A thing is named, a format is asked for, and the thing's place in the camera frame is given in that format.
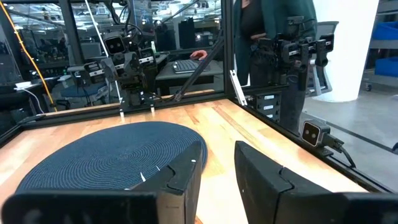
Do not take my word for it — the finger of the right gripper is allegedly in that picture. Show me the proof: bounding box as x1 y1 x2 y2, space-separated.
123 51 141 77
99 58 119 83

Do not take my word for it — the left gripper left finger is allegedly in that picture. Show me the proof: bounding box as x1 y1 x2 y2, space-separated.
1 141 205 224

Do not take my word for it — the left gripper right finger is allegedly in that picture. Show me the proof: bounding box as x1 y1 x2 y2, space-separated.
234 140 398 224

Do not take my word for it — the dark blue round placemat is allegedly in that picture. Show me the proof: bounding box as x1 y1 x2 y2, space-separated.
15 121 208 192

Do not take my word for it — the dark grey desk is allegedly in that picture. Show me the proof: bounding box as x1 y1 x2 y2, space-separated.
154 58 225 96

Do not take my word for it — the person's hand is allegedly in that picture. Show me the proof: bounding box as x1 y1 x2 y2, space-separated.
189 49 208 61

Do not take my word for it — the black labelled control box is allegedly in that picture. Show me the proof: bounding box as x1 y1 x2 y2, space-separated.
253 91 282 123

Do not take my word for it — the person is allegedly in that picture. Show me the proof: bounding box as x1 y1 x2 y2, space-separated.
233 0 318 131

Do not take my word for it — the white round pillar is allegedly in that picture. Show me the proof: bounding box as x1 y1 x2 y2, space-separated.
306 0 381 103

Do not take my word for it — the blue storage bin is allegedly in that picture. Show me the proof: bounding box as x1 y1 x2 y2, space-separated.
374 57 398 78
371 21 398 41

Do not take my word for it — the grey office chair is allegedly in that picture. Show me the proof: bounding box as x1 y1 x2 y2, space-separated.
306 20 340 98

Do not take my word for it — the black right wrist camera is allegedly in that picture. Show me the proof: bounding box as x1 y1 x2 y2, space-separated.
102 32 127 57

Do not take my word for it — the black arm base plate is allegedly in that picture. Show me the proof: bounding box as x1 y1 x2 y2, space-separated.
118 93 157 114

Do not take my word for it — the small black exterior camera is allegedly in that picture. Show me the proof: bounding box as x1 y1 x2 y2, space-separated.
300 119 332 149

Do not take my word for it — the white cable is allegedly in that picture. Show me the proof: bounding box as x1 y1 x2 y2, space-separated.
14 80 46 114

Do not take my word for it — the yellow hanging cable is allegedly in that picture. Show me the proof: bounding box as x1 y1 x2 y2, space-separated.
0 0 58 113

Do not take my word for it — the white metal bracket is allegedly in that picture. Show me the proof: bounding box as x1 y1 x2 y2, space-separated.
229 69 248 107

